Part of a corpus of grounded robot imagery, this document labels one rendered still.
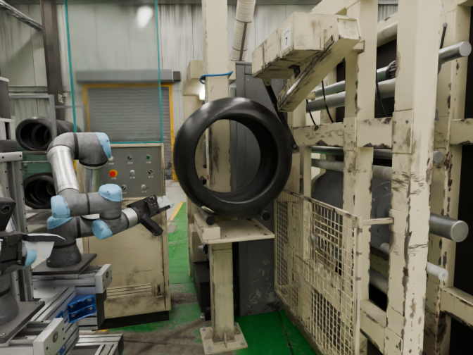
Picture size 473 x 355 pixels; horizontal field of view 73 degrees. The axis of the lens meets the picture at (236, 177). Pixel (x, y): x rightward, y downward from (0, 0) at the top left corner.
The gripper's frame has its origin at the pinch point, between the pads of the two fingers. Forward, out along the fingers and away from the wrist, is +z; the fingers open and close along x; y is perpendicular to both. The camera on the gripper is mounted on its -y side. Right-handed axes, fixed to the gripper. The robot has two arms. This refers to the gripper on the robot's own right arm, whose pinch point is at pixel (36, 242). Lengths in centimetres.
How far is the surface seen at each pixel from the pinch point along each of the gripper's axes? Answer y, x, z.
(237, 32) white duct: -120, -158, -22
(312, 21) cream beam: -80, -80, 45
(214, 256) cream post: 31, -126, -18
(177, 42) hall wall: -448, -811, -516
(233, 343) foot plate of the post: 87, -139, -9
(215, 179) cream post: -15, -121, -17
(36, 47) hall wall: -410, -624, -909
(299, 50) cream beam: -69, -79, 40
